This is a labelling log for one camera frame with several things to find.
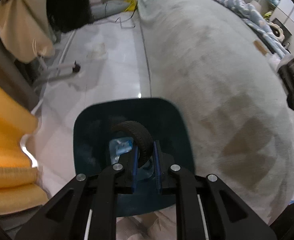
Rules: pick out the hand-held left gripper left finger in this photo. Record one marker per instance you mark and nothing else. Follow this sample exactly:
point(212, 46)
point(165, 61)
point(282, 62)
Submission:
point(135, 165)

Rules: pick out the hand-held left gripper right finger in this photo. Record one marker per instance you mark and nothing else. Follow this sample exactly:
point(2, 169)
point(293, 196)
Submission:
point(157, 165)

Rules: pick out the white and blue tissue pack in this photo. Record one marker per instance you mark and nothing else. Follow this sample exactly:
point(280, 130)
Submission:
point(122, 146)

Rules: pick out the black rubber tire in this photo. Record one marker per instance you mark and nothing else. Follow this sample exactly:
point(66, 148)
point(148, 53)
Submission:
point(137, 130)

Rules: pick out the dark teal trash bin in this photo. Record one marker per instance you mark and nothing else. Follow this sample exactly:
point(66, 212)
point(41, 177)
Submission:
point(92, 130)

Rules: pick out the grey upholstered bed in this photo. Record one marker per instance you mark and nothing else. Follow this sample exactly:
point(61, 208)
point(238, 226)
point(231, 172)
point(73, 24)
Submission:
point(147, 230)

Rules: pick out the pale green fleece bed cover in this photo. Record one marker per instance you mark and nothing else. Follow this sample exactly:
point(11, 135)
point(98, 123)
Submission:
point(211, 80)

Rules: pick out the white clothes rack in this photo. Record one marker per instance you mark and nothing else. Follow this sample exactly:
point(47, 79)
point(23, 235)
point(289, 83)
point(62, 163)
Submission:
point(59, 68)

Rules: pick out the yellow curtain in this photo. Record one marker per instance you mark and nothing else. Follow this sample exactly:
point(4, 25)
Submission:
point(4, 130)

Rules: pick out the yellow cloth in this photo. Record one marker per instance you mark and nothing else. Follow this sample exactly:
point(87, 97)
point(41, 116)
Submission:
point(130, 5)

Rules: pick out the grey floor cushion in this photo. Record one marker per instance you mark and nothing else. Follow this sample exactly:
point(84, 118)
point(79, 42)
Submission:
point(107, 7)

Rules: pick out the black fleece coat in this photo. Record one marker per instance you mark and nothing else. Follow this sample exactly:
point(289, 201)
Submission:
point(67, 5)

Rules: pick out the blue patterned fleece blanket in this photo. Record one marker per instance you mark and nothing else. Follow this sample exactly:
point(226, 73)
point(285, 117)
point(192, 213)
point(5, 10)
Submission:
point(249, 12)

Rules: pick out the white flower-shaped cat bed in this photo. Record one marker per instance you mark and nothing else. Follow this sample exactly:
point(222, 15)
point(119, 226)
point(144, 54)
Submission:
point(274, 25)

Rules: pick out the black framed panel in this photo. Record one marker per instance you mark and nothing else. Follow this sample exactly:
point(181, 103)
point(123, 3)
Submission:
point(285, 31)

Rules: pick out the yellow-green plush toy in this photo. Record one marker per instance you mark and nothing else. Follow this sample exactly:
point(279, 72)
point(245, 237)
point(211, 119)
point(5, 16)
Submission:
point(268, 15)

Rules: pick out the white wardrobe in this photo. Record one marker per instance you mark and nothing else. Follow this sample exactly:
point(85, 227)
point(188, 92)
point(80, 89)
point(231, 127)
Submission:
point(286, 7)

